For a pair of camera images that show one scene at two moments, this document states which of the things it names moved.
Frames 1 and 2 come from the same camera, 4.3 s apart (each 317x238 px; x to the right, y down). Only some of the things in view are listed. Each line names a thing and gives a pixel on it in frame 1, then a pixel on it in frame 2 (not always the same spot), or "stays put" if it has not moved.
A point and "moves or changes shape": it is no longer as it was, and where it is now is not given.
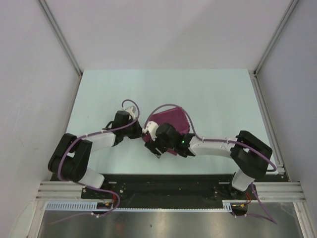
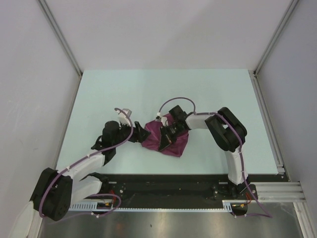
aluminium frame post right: (275, 36) stays put
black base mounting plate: (173, 191) stays put
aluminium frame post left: (52, 19) stays put
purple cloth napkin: (176, 117) moves or changes shape
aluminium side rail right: (277, 159) stays put
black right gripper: (152, 146) → (165, 141)
